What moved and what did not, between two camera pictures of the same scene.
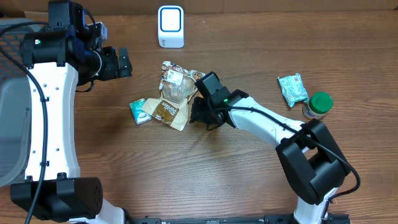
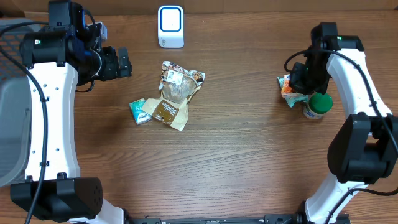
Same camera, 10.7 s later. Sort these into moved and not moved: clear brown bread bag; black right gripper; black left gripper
Moved: black right gripper
Not moved: black left gripper; clear brown bread bag
